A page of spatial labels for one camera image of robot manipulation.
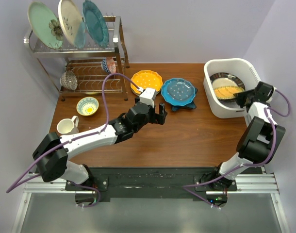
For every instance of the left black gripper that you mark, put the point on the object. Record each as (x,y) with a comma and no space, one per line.
(162,113)

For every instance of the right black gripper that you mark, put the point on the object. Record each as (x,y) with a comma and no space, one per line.
(239,96)

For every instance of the yellow woven pattern plate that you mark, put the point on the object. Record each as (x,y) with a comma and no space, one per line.
(227,92)

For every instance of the bright blue dotted plate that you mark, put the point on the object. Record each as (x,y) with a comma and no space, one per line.
(171,86)

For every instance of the black rimmed cream plate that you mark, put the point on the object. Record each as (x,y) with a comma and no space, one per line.
(225,79)

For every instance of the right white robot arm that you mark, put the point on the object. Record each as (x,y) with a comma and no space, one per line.
(258,143)

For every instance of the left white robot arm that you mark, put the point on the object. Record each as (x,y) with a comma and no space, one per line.
(53,154)

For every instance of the white plastic bin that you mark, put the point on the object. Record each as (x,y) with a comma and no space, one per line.
(238,67)

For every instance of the white plate under orange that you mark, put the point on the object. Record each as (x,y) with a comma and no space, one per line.
(136,93)

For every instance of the dark blue scalloped plate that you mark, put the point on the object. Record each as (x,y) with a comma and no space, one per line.
(186,106)

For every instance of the orange dotted plate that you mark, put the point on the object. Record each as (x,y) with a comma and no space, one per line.
(148,79)

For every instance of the yellow blue patterned bowl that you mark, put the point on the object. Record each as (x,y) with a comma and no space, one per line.
(87,106)

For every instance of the blue orange patterned bowl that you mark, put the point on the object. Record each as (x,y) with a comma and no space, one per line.
(108,65)

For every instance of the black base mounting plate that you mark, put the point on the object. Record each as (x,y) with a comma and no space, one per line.
(147,182)

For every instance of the cream ceramic mug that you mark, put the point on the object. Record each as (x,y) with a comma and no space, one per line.
(68,126)

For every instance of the metal dish rack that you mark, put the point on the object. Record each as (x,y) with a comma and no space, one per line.
(85,63)

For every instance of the grey patterned bowl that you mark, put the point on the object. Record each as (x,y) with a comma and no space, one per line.
(69,80)

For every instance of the small light blue plate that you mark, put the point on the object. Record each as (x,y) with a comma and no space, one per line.
(80,36)

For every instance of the teal scalloped plate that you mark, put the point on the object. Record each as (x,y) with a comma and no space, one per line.
(95,23)

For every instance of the cream floral plate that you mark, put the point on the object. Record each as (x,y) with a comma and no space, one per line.
(70,19)

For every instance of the mint green flower plate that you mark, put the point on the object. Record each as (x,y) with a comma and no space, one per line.
(45,25)

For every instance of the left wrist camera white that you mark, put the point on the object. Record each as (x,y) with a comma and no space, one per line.
(146,100)

